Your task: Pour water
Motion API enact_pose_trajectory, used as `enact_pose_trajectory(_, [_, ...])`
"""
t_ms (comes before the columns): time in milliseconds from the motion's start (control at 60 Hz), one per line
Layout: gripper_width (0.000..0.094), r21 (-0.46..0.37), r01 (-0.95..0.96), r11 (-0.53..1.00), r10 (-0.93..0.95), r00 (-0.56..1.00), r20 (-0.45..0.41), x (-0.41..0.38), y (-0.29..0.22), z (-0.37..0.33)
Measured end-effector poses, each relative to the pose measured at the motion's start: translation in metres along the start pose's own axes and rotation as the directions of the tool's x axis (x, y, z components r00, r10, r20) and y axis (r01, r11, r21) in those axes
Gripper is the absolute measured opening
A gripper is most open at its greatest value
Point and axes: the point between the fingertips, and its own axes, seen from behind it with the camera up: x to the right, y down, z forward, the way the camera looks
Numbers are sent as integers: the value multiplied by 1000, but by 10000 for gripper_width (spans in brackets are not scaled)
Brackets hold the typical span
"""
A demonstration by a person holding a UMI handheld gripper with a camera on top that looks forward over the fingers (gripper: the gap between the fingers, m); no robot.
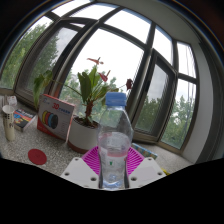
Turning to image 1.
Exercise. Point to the clear blue-capped water bottle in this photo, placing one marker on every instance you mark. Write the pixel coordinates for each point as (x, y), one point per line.
(115, 143)

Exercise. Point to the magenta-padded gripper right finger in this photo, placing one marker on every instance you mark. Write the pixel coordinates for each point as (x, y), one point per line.
(146, 170)

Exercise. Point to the red and white filament box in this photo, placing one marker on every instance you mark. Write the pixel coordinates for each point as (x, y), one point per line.
(55, 118)

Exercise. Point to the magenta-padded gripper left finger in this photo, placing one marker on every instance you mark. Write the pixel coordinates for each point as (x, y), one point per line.
(80, 171)

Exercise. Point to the dark colourful flat box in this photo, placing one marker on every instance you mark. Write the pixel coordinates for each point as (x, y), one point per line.
(24, 118)

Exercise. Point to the cream printed mug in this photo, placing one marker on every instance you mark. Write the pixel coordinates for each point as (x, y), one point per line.
(9, 123)

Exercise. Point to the potted plant in white pot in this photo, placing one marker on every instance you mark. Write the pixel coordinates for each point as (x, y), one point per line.
(83, 135)

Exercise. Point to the flat round red coaster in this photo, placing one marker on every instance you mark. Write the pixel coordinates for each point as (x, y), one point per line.
(37, 157)

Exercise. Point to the light blue small box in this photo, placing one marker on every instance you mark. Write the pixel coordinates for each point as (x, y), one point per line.
(146, 151)

